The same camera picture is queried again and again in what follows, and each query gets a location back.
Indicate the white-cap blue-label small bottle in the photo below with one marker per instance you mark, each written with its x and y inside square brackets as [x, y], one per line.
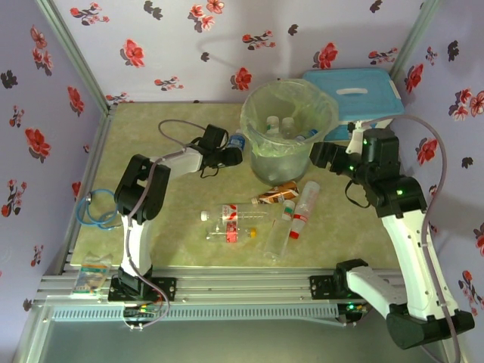
[236, 140]

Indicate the white-cap clear small bottle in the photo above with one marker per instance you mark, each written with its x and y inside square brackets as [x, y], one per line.
[288, 126]

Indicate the green-cap clear small bottle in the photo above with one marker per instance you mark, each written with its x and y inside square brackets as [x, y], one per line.
[272, 126]

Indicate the clear bottle red-white label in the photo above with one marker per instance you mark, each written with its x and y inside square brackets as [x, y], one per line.
[228, 212]

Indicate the frosted bottle red cap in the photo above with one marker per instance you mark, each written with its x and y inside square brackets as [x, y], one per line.
[306, 206]

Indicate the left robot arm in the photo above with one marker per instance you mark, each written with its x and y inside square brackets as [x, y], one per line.
[138, 242]

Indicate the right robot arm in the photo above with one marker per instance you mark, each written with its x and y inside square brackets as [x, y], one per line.
[416, 257]

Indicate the storage box with blue lid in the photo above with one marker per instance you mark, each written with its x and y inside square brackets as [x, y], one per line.
[378, 98]

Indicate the clear bottle red label yellow cap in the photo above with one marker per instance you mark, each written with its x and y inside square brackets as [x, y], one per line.
[231, 232]

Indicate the tall clear bottle green cap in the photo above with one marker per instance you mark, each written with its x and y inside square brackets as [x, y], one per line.
[280, 234]

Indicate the clear plastic packet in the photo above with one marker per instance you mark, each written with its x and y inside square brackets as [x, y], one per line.
[90, 274]

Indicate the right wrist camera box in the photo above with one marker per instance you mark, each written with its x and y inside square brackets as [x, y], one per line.
[355, 140]

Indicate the wide aluminium base rail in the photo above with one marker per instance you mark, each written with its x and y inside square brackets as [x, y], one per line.
[242, 281]

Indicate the aluminium frame post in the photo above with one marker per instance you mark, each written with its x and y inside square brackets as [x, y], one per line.
[72, 49]
[414, 34]

